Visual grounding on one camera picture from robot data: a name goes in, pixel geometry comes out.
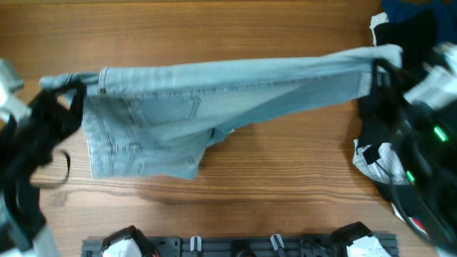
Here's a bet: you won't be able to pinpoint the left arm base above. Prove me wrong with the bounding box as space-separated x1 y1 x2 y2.
101 226 158 257

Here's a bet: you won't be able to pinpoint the dark blue garment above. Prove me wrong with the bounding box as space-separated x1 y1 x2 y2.
381 0 456 44

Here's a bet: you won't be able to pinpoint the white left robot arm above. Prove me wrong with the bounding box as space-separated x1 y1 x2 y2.
1 59 86 256

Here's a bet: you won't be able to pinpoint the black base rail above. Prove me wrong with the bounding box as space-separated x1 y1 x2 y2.
81 234 399 257

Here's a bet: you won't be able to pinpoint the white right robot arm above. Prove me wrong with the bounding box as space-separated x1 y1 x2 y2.
369 42 456 255

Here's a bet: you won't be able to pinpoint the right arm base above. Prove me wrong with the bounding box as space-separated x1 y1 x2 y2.
329 221 391 257

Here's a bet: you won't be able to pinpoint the black garment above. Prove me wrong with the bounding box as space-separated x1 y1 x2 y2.
356 9 457 158

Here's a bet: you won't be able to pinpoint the grey patterned garment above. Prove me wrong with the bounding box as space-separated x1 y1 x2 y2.
353 139 408 185

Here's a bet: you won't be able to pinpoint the light blue denim shorts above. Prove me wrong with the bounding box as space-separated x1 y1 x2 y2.
40 44 402 179

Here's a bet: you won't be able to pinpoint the white cloth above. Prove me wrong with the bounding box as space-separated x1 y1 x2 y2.
369 12 388 46

